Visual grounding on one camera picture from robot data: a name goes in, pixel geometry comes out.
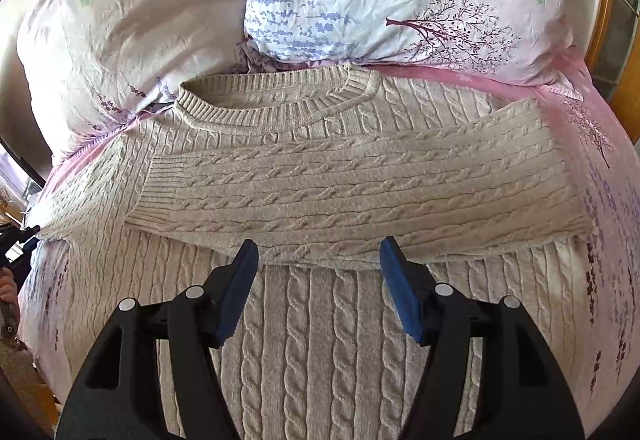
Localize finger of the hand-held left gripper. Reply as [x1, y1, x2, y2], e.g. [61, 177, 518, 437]
[0, 224, 42, 256]

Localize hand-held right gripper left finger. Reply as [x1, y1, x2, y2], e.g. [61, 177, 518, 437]
[55, 239, 260, 440]

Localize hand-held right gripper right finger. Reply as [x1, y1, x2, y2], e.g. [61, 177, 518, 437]
[379, 236, 586, 440]

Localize beige cable-knit sweater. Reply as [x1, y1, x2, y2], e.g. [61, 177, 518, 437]
[31, 62, 596, 440]

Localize person's left hand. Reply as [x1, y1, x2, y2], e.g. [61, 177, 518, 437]
[0, 270, 18, 305]

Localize pink floral bed sheet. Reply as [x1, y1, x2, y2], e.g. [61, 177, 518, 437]
[17, 55, 637, 426]

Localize pale pink floral pillow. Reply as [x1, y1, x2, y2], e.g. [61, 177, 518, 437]
[15, 0, 251, 161]

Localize wooden cabinet with glass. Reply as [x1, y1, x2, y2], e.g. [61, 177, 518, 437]
[585, 0, 640, 146]

